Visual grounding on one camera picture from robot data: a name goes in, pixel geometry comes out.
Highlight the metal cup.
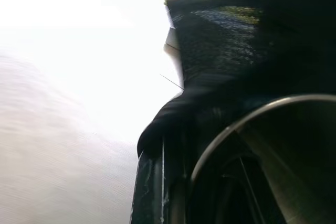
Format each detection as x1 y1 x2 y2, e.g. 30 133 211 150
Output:
187 94 336 224

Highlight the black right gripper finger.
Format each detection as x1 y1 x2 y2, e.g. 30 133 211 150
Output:
130 134 187 224

